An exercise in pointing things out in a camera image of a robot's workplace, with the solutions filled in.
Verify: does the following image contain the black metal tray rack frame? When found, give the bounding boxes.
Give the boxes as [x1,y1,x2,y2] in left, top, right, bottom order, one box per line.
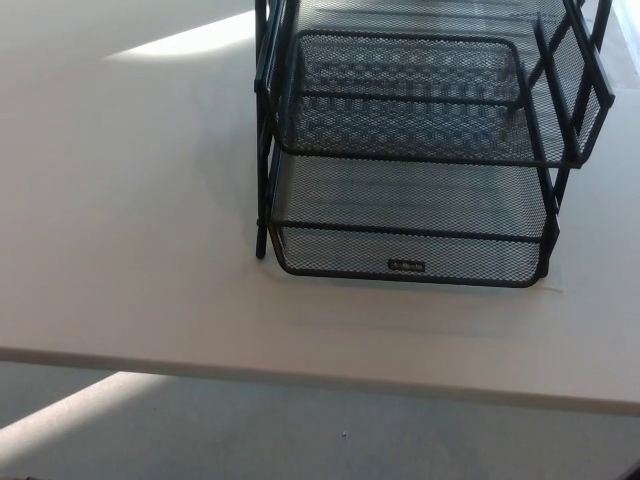
[253,0,616,261]

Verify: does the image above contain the black mesh tray with label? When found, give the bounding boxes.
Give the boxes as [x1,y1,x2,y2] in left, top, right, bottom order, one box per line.
[267,30,560,290]

